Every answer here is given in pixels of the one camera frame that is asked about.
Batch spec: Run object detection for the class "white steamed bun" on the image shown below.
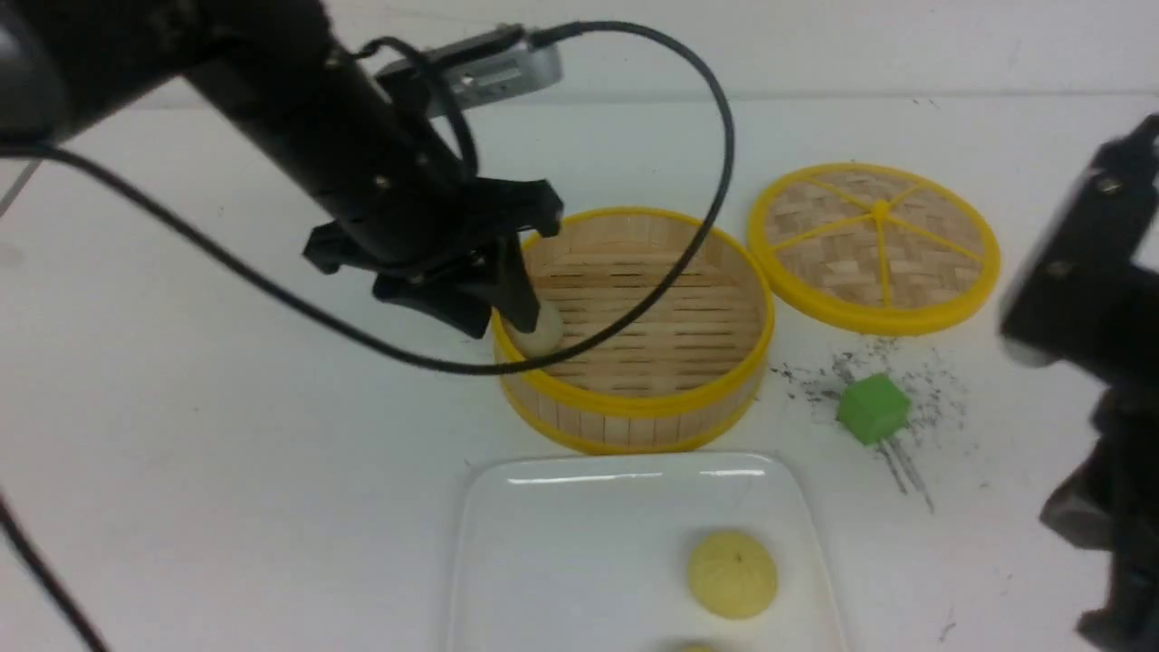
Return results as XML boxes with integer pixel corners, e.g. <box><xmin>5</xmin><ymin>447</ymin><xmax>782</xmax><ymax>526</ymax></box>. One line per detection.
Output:
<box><xmin>506</xmin><ymin>301</ymin><xmax>564</xmax><ymax>359</ymax></box>

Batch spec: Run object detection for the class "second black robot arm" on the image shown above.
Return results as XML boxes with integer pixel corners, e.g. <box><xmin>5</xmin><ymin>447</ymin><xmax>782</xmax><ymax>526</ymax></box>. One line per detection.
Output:
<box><xmin>999</xmin><ymin>113</ymin><xmax>1158</xmax><ymax>651</ymax></box>

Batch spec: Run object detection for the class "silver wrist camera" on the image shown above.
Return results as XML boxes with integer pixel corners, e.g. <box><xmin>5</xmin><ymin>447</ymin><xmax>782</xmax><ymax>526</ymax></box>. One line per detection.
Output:
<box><xmin>373</xmin><ymin>25</ymin><xmax>563</xmax><ymax>117</ymax></box>

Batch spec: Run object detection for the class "green cube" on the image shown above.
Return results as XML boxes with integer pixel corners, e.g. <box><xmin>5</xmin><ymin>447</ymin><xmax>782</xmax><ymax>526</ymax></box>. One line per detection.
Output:
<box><xmin>837</xmin><ymin>374</ymin><xmax>912</xmax><ymax>446</ymax></box>

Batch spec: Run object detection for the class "yellow bamboo steamer lid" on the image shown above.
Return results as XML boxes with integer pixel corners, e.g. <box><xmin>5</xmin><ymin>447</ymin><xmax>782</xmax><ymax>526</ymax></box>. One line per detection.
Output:
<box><xmin>746</xmin><ymin>162</ymin><xmax>1001</xmax><ymax>337</ymax></box>

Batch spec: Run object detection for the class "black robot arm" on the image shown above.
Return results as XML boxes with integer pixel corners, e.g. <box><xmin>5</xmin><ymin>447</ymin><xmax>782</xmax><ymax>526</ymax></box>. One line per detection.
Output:
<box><xmin>3</xmin><ymin>1</ymin><xmax>562</xmax><ymax>338</ymax></box>

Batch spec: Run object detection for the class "yellow bamboo steamer basket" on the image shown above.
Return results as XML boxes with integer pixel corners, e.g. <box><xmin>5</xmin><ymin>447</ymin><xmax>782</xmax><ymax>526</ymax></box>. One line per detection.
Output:
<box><xmin>500</xmin><ymin>206</ymin><xmax>775</xmax><ymax>455</ymax></box>

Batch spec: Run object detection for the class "white square plate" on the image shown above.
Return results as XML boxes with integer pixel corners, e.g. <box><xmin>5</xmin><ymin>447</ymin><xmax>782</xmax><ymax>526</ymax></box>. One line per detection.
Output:
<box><xmin>444</xmin><ymin>450</ymin><xmax>850</xmax><ymax>651</ymax></box>

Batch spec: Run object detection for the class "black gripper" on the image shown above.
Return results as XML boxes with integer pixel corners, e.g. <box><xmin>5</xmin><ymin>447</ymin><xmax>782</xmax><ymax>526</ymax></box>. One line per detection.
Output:
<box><xmin>302</xmin><ymin>177</ymin><xmax>563</xmax><ymax>340</ymax></box>

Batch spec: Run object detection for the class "yellow steamed bun on plate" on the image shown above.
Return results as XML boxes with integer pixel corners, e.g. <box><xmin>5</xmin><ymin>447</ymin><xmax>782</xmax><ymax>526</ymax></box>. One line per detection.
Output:
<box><xmin>686</xmin><ymin>530</ymin><xmax>779</xmax><ymax>620</ymax></box>

